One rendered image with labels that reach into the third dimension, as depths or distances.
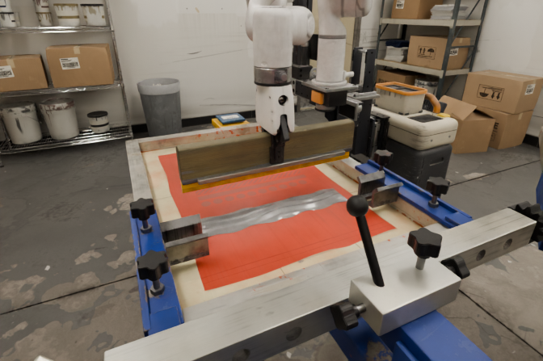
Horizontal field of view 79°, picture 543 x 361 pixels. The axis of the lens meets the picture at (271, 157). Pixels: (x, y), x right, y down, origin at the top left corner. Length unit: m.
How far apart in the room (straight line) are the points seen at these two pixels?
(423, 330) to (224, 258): 0.35
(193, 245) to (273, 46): 0.38
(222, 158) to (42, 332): 1.55
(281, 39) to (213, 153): 0.25
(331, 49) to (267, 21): 0.57
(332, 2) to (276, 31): 0.56
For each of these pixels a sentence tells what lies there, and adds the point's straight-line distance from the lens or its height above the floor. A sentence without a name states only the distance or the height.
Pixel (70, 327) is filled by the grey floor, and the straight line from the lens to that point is 2.01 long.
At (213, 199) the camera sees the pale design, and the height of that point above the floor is 0.96.
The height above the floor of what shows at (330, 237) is 0.96.
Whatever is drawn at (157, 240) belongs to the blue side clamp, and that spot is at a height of 1.00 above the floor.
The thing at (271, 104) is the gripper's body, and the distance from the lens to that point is 0.64.
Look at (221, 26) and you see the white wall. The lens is 4.37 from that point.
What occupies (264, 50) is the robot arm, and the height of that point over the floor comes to 1.31.
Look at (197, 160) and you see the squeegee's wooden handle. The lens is 0.66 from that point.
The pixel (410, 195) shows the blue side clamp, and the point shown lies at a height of 1.00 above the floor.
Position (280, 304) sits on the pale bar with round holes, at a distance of 0.45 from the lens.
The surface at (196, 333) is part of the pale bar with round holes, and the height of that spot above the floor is 1.04.
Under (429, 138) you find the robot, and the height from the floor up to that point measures 0.85.
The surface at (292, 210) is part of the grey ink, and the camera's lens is 0.77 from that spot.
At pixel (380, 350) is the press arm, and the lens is 0.59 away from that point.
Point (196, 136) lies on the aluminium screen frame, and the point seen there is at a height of 0.98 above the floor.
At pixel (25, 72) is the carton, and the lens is 3.85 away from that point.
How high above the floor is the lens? 1.38
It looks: 24 degrees down
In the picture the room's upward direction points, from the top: straight up
